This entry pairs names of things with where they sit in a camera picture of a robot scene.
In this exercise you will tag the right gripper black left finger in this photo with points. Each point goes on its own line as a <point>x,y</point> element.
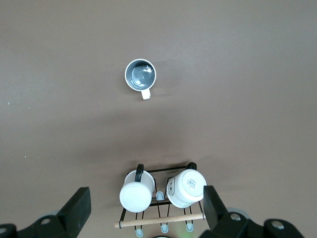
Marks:
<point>71,215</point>

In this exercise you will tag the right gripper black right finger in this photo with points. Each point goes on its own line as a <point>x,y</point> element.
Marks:
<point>223,223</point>

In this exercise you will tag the brown table cover sheet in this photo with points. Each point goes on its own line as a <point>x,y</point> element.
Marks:
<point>223,99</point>

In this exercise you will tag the white mug face print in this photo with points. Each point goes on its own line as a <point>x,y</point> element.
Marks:
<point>188,188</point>

